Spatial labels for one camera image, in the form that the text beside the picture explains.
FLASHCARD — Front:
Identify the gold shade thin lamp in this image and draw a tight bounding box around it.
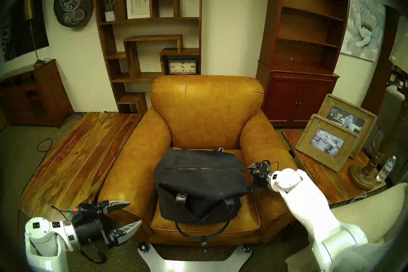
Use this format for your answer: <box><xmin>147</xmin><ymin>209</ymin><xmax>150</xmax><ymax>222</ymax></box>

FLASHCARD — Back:
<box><xmin>24</xmin><ymin>0</ymin><xmax>45</xmax><ymax>68</ymax></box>

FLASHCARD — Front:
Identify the grey upholstered chair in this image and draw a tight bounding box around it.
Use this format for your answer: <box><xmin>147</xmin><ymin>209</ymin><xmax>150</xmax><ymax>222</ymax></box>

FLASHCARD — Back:
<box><xmin>367</xmin><ymin>85</ymin><xmax>407</xmax><ymax>154</ymax></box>

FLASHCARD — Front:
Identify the red floor cable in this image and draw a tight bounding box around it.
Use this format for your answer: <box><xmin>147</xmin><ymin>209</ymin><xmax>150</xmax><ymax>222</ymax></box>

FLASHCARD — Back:
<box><xmin>37</xmin><ymin>138</ymin><xmax>55</xmax><ymax>153</ymax></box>

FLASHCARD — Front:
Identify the white flower painting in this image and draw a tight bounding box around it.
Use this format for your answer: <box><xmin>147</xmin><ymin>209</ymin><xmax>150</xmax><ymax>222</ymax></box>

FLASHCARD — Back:
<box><xmin>339</xmin><ymin>0</ymin><xmax>386</xmax><ymax>62</ymax></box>

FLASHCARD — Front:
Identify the tan leather armchair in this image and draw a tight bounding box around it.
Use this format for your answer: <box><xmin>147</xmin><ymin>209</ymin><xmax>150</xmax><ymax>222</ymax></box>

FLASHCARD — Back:
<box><xmin>97</xmin><ymin>75</ymin><xmax>302</xmax><ymax>246</ymax></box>

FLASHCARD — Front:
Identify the clear plastic water bottle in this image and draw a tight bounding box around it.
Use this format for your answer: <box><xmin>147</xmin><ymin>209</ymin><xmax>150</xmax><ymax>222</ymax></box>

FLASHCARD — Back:
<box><xmin>376</xmin><ymin>156</ymin><xmax>397</xmax><ymax>183</ymax></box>

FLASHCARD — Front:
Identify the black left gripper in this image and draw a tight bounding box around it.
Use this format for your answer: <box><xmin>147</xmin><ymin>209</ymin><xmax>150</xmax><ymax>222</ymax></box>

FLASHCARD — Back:
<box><xmin>73</xmin><ymin>200</ymin><xmax>143</xmax><ymax>247</ymax></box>

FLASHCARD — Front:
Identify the cream fabric sofa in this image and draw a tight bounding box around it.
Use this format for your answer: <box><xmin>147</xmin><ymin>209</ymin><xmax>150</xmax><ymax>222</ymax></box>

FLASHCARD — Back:
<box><xmin>285</xmin><ymin>183</ymin><xmax>408</xmax><ymax>272</ymax></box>

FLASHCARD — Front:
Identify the plank wood coffee table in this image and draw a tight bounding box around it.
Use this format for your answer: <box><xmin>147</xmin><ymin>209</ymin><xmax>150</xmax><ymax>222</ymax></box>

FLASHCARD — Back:
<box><xmin>18</xmin><ymin>111</ymin><xmax>142</xmax><ymax>221</ymax></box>

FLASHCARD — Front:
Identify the cherry wood bookcase with cabinet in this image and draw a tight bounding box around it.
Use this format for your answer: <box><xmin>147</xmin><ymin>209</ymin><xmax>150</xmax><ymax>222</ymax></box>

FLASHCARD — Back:
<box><xmin>255</xmin><ymin>0</ymin><xmax>354</xmax><ymax>127</ymax></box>

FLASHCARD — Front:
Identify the white framed certificate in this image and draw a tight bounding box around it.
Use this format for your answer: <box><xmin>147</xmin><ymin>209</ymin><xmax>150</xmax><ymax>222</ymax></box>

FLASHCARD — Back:
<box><xmin>127</xmin><ymin>0</ymin><xmax>155</xmax><ymax>19</ymax></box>

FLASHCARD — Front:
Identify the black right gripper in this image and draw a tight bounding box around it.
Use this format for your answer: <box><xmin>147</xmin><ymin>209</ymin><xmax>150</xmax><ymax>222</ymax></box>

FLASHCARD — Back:
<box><xmin>246</xmin><ymin>162</ymin><xmax>271</xmax><ymax>194</ymax></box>

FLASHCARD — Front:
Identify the dark wooden sideboard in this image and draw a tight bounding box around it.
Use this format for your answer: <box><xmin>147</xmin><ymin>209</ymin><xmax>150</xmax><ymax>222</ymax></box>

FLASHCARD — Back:
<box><xmin>0</xmin><ymin>59</ymin><xmax>74</xmax><ymax>128</ymax></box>

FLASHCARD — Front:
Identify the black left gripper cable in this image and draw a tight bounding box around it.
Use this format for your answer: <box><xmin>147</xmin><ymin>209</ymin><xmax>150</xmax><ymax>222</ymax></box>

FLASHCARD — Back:
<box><xmin>79</xmin><ymin>238</ymin><xmax>108</xmax><ymax>265</ymax></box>

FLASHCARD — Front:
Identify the wooden side table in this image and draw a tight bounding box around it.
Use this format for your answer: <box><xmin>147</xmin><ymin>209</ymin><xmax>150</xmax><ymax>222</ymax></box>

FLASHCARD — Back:
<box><xmin>280</xmin><ymin>129</ymin><xmax>388</xmax><ymax>208</ymax></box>

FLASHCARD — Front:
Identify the asymmetric wooden shelf unit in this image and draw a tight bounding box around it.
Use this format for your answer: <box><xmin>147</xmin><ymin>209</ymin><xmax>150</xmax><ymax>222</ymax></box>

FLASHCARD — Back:
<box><xmin>91</xmin><ymin>0</ymin><xmax>203</xmax><ymax>115</ymax></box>

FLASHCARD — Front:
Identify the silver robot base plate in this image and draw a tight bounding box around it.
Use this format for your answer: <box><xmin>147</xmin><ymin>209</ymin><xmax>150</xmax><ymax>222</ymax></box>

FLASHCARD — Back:
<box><xmin>138</xmin><ymin>243</ymin><xmax>252</xmax><ymax>272</ymax></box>

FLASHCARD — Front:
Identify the small potted plant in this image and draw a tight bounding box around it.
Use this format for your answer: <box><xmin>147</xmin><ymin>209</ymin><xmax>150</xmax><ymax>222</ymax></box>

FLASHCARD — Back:
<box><xmin>102</xmin><ymin>0</ymin><xmax>117</xmax><ymax>22</ymax></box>

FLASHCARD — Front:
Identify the small wooden photo frame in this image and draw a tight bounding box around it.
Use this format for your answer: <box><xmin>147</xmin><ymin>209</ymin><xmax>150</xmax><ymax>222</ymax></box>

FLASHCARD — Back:
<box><xmin>295</xmin><ymin>114</ymin><xmax>359</xmax><ymax>173</ymax></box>

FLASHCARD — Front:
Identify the dark wall painting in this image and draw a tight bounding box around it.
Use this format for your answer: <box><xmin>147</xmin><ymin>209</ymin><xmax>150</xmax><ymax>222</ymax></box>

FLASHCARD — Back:
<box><xmin>0</xmin><ymin>0</ymin><xmax>50</xmax><ymax>63</ymax></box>

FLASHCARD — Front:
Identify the large wooden photo frame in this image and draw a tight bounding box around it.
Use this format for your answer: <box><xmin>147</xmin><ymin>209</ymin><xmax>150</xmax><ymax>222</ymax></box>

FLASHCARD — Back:
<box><xmin>317</xmin><ymin>94</ymin><xmax>378</xmax><ymax>160</ymax></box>

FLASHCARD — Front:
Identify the rectangular desk clock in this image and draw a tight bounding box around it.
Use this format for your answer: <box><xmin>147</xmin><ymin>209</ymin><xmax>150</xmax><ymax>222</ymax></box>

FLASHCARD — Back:
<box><xmin>168</xmin><ymin>59</ymin><xmax>198</xmax><ymax>75</ymax></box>

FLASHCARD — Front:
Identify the round black wall clock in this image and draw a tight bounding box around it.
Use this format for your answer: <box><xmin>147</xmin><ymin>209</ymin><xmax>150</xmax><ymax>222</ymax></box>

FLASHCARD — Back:
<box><xmin>53</xmin><ymin>0</ymin><xmax>94</xmax><ymax>29</ymax></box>

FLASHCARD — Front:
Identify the black zipper bag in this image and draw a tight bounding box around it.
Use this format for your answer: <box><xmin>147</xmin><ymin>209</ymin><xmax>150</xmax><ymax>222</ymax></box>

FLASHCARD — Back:
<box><xmin>154</xmin><ymin>147</ymin><xmax>248</xmax><ymax>249</ymax></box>

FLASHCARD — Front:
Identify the wooden table lamp beige shade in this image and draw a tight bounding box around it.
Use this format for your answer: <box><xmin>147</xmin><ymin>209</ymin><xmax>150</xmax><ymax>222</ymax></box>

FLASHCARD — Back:
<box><xmin>350</xmin><ymin>15</ymin><xmax>408</xmax><ymax>190</ymax></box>

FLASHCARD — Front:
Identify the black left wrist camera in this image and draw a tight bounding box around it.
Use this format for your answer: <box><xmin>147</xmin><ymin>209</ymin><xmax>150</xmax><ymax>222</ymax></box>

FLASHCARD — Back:
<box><xmin>71</xmin><ymin>203</ymin><xmax>99</xmax><ymax>216</ymax></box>

